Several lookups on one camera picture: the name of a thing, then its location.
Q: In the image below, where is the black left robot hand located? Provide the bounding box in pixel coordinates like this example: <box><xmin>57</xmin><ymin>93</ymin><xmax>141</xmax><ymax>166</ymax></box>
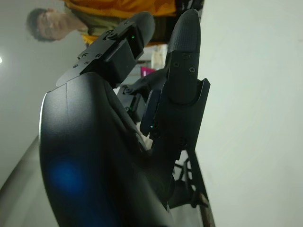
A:
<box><xmin>39</xmin><ymin>8</ymin><xmax>211</xmax><ymax>227</ymax></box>

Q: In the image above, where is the black metal stand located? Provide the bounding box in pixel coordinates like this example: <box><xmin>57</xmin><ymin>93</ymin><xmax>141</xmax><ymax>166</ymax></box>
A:
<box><xmin>172</xmin><ymin>151</ymin><xmax>209</xmax><ymax>210</ymax></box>

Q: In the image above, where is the pink box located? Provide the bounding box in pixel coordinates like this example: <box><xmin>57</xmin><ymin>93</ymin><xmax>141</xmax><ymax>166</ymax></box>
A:
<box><xmin>141</xmin><ymin>66</ymin><xmax>157</xmax><ymax>78</ymax></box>

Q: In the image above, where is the person in orange shirt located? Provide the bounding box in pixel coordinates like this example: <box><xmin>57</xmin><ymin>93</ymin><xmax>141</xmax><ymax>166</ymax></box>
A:
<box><xmin>26</xmin><ymin>0</ymin><xmax>177</xmax><ymax>44</ymax></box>

